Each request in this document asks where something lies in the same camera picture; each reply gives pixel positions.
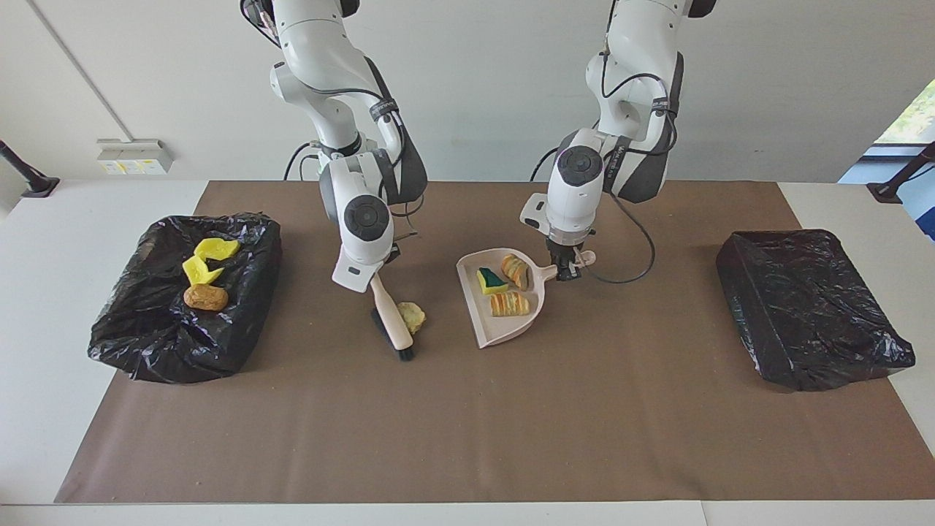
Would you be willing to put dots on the pale beige sponge chunk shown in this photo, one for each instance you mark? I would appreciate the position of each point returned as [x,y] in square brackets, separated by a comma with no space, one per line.
[413,317]
[516,270]

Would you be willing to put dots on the window with green view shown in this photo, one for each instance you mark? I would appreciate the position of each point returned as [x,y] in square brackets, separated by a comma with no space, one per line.
[913,117]

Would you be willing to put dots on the orange striped sponge piece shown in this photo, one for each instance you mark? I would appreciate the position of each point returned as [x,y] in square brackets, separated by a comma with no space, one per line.
[510,304]

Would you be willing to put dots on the black camera stand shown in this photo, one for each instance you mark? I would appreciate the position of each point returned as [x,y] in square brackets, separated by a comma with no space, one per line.
[33,181]
[895,186]

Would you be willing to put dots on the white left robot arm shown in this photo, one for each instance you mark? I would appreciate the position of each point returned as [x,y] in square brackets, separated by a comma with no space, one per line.
[584,183]

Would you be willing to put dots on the green and yellow sponge piece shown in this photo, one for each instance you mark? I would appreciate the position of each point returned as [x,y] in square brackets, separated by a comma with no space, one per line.
[491,281]

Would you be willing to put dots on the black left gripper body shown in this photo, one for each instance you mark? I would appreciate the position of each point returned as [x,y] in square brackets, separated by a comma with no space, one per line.
[562,248]

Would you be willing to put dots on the pale pink plastic dustpan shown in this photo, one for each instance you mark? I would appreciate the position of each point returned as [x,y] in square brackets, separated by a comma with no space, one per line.
[504,325]

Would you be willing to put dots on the bin with crumpled black bag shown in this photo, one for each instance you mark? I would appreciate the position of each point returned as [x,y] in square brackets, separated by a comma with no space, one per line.
[146,336]

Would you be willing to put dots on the white wall socket box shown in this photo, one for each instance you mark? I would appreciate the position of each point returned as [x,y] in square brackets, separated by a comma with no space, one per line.
[135,155]

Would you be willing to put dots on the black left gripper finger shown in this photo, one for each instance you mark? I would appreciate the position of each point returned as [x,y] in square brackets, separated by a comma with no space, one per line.
[561,269]
[576,267]

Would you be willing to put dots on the brown potato-shaped sponge piece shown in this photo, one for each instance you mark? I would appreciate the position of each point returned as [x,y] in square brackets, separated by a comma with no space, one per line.
[206,297]

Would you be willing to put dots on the beige hand brush black bristles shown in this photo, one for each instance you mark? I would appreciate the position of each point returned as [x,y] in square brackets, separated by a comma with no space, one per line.
[391,318]

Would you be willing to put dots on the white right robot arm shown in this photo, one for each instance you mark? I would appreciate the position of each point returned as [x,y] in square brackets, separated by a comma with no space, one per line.
[365,219]

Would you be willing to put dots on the brown paper table mat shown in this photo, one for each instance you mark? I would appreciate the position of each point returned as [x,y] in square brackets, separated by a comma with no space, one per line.
[657,438]

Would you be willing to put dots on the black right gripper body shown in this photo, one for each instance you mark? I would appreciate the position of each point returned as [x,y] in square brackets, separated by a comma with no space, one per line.
[392,254]

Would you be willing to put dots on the bin with taut black bag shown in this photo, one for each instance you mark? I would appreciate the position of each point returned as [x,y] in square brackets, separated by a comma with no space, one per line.
[811,307]

